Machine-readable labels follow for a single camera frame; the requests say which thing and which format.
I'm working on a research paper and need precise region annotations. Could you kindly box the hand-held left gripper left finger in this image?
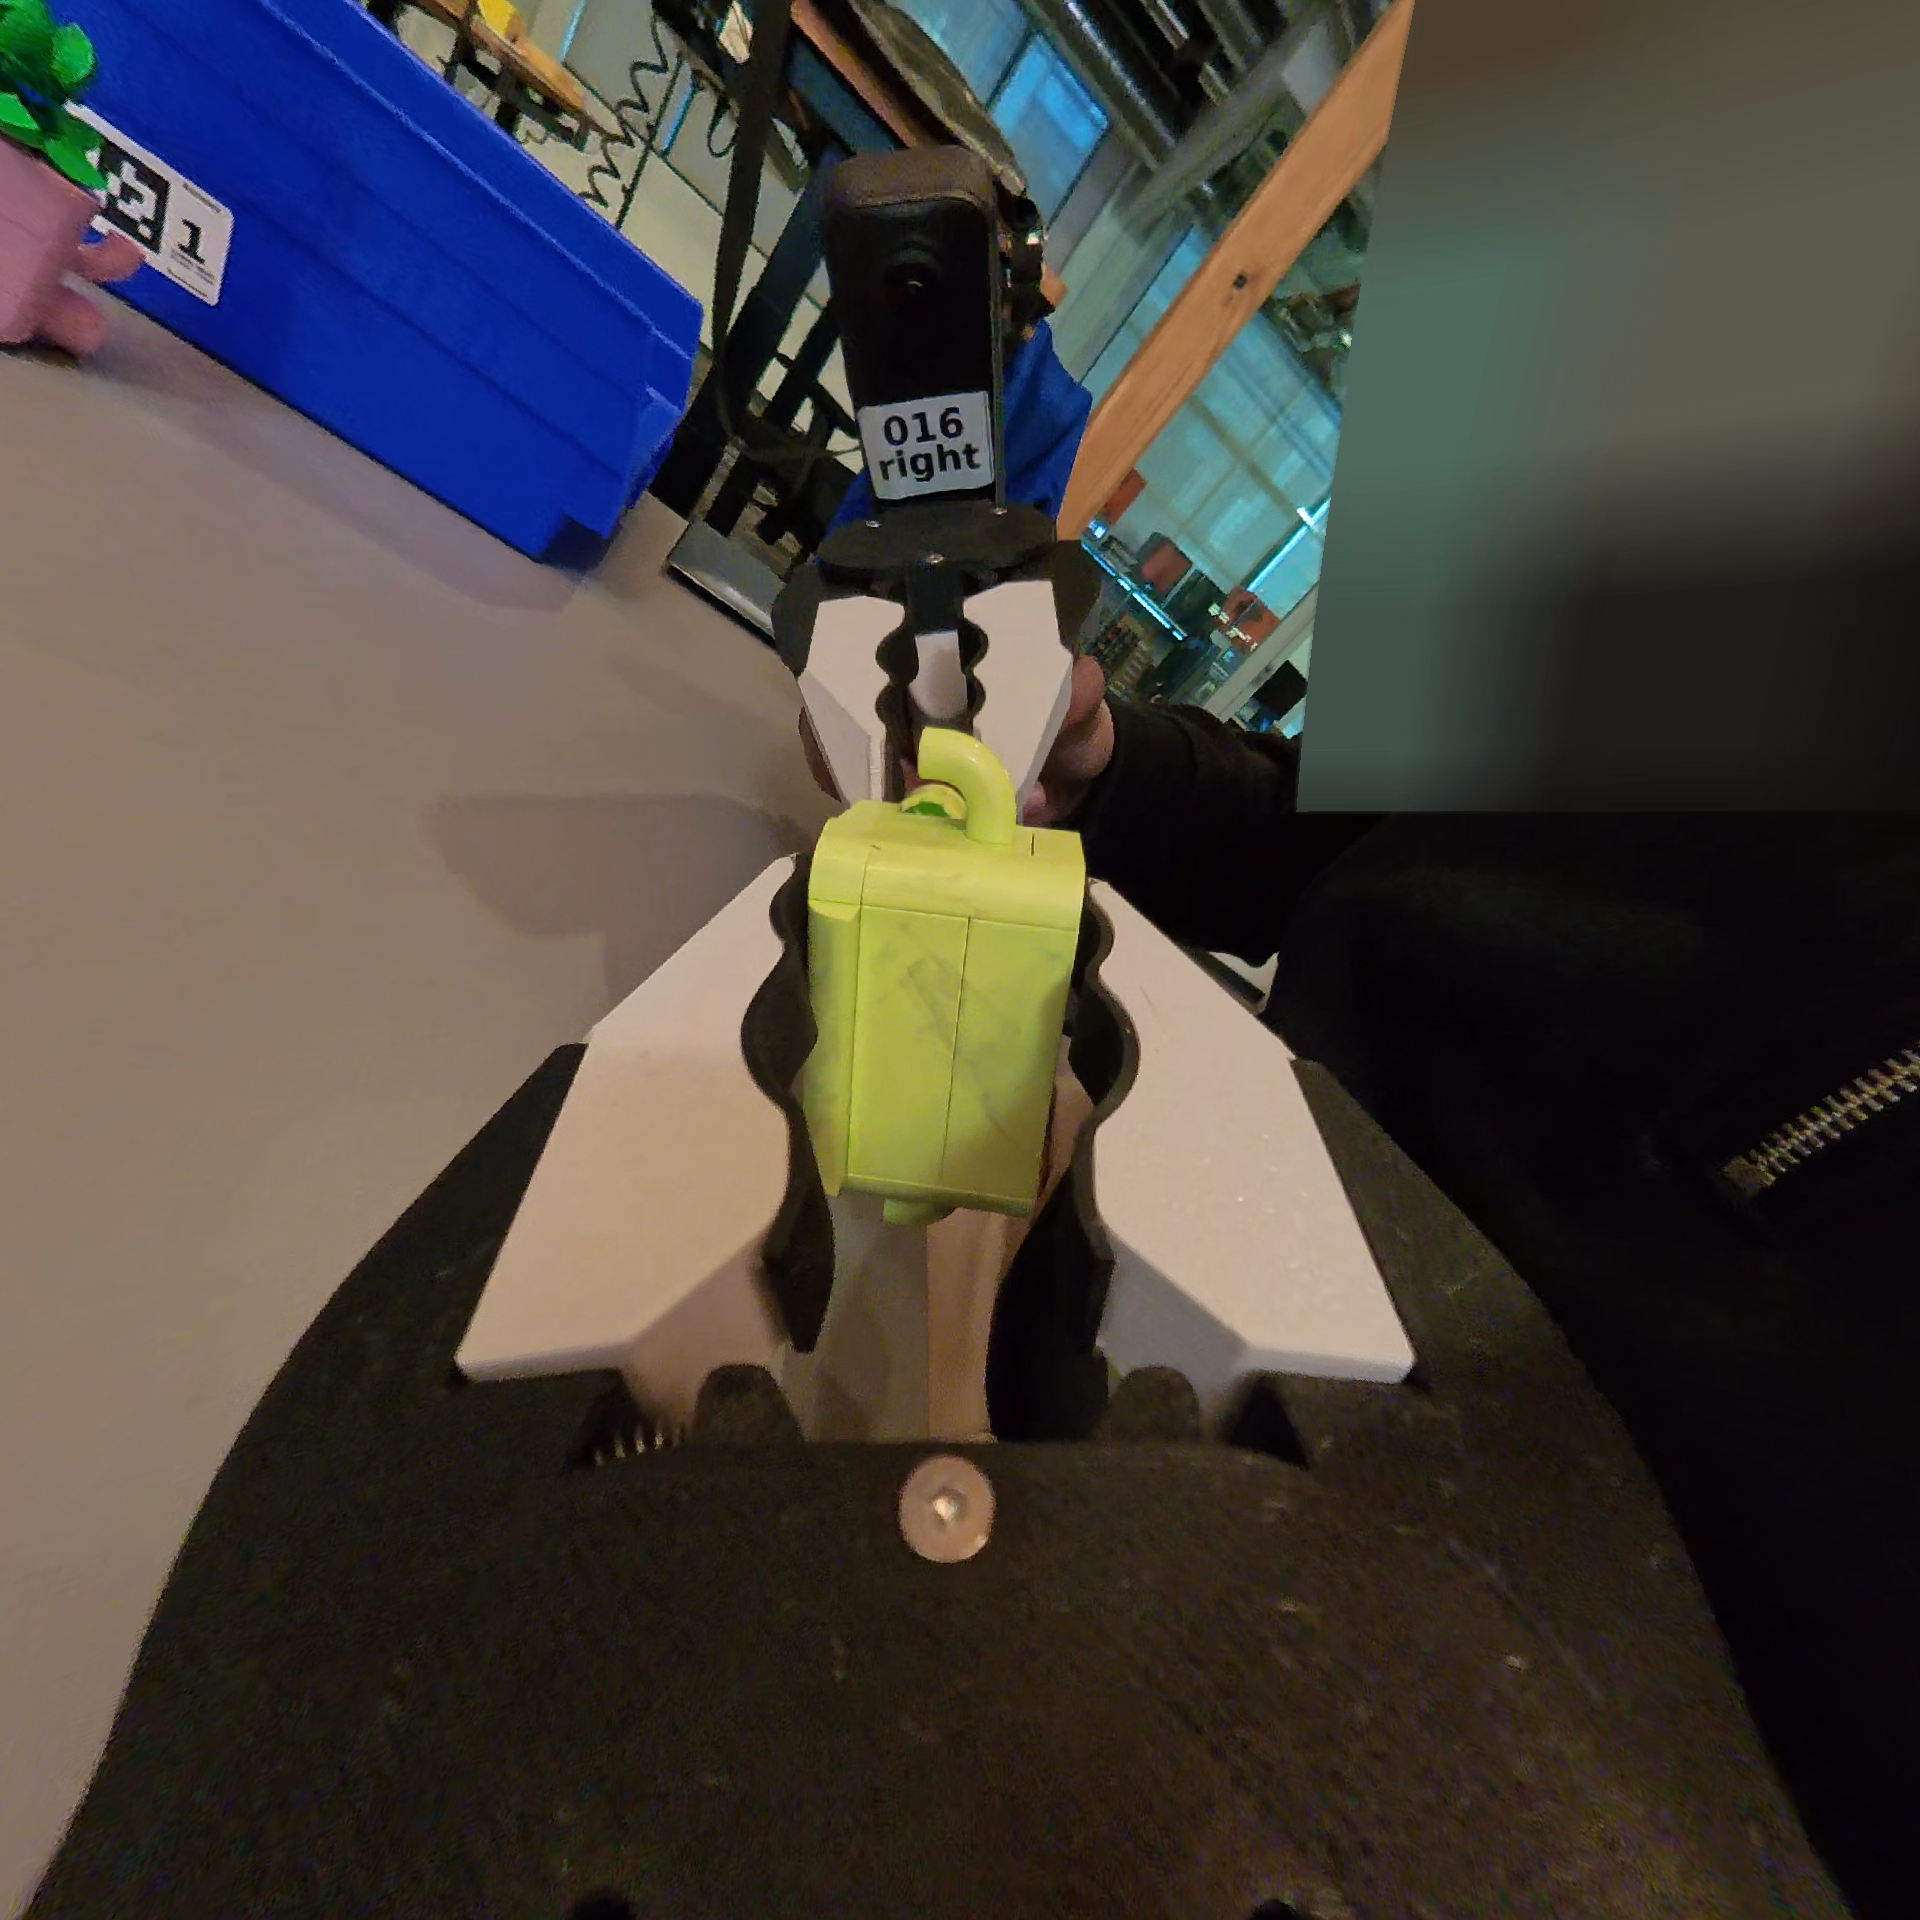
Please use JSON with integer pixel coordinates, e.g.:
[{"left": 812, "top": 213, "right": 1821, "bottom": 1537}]
[{"left": 450, "top": 854, "right": 840, "bottom": 1416}]

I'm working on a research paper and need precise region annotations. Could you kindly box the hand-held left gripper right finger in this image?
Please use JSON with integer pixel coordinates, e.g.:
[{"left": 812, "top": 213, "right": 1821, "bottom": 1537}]
[{"left": 1068, "top": 881, "right": 1420, "bottom": 1430}]

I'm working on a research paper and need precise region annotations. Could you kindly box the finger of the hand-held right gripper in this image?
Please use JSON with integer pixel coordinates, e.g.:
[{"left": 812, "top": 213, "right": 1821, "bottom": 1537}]
[
  {"left": 957, "top": 574, "right": 1081, "bottom": 822},
  {"left": 793, "top": 591, "right": 920, "bottom": 820}
]

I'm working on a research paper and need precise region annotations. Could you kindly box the lime green toy brick figure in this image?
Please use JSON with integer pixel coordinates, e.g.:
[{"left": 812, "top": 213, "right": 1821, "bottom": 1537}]
[{"left": 802, "top": 726, "right": 1091, "bottom": 1229}]

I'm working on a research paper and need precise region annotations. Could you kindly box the person's right forearm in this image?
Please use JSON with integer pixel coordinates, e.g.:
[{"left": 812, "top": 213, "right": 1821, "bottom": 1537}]
[{"left": 1073, "top": 696, "right": 1309, "bottom": 970}]

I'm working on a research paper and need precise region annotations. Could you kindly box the person's right hand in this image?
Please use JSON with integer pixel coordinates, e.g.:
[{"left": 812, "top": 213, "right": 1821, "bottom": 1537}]
[{"left": 1025, "top": 677, "right": 1121, "bottom": 827}]

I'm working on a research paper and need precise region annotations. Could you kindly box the blue cloth bag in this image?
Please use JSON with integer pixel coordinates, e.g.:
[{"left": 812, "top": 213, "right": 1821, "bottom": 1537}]
[{"left": 982, "top": 321, "right": 1099, "bottom": 519}]

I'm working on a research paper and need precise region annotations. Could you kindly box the blue plastic bin white tag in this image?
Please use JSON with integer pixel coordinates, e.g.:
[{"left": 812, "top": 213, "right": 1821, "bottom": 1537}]
[{"left": 45, "top": 0, "right": 708, "bottom": 572}]

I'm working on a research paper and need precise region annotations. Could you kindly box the pink brick pot with plant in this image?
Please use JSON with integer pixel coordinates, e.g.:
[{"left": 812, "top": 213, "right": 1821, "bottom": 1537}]
[{"left": 0, "top": 0, "right": 145, "bottom": 353}]

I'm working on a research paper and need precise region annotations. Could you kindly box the black frame wooden table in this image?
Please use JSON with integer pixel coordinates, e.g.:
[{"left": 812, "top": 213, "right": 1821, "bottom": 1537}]
[{"left": 661, "top": 0, "right": 1053, "bottom": 541}]

